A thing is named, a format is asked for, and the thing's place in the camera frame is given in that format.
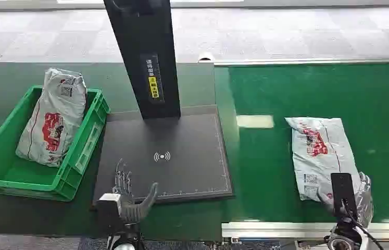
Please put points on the green conveyor belt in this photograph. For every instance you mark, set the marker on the green conveyor belt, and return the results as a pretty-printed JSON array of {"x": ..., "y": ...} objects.
[{"x": 370, "y": 96}]

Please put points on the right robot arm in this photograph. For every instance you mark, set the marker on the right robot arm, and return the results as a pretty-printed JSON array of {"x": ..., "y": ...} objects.
[{"x": 347, "y": 236}]

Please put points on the black scanner base plate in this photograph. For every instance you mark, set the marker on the black scanner base plate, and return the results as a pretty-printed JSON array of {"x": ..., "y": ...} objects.
[{"x": 180, "y": 172}]

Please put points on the grey parcel bag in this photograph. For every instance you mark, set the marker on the grey parcel bag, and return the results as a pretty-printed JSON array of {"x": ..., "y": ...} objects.
[
  {"x": 54, "y": 120},
  {"x": 318, "y": 151}
]

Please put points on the silver conveyor side rail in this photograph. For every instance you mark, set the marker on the silver conveyor side rail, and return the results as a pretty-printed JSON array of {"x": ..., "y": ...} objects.
[
  {"x": 311, "y": 61},
  {"x": 284, "y": 230}
]

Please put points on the black scanner column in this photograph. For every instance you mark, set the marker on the black scanner column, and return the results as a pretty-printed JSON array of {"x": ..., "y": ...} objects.
[{"x": 146, "y": 51}]

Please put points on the grey parcel bag, upright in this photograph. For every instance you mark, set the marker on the grey parcel bag, upright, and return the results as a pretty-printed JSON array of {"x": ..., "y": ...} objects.
[{"x": 54, "y": 120}]

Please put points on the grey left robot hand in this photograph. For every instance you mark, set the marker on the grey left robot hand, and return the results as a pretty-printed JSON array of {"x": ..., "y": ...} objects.
[{"x": 134, "y": 208}]

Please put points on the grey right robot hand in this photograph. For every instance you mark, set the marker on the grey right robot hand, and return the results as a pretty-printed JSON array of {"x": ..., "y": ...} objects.
[{"x": 344, "y": 193}]

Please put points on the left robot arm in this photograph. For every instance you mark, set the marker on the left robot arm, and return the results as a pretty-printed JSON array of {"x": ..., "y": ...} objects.
[{"x": 125, "y": 238}]

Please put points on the yellow label sticker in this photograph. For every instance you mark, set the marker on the yellow label sticker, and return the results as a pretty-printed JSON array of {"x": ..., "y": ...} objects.
[{"x": 153, "y": 87}]

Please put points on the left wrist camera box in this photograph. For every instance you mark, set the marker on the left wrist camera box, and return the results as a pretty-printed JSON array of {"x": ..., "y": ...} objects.
[{"x": 108, "y": 207}]

